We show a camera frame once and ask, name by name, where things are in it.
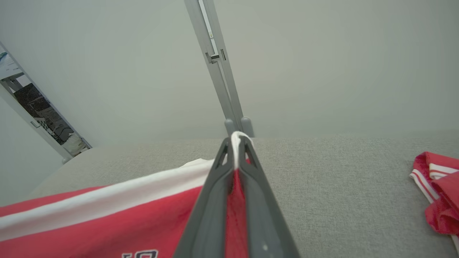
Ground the grey partition edge frame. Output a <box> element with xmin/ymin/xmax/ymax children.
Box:
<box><xmin>0</xmin><ymin>41</ymin><xmax>93</xmax><ymax>163</ymax></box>

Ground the red Bulls print jersey garment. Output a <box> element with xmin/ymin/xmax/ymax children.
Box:
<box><xmin>0</xmin><ymin>132</ymin><xmax>253</xmax><ymax>258</ymax></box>

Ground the grey metal partition post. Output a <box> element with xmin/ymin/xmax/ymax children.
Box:
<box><xmin>184</xmin><ymin>0</ymin><xmax>237</xmax><ymax>137</ymax></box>
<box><xmin>204</xmin><ymin>0</ymin><xmax>254</xmax><ymax>138</ymax></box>

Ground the red jersey with striped trim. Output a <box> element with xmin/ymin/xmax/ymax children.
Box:
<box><xmin>410</xmin><ymin>151</ymin><xmax>459</xmax><ymax>251</ymax></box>

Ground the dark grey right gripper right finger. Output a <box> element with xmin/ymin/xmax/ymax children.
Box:
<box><xmin>237</xmin><ymin>135</ymin><xmax>301</xmax><ymax>258</ymax></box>

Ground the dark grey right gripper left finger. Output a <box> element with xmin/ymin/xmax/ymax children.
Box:
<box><xmin>173</xmin><ymin>137</ymin><xmax>235</xmax><ymax>258</ymax></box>

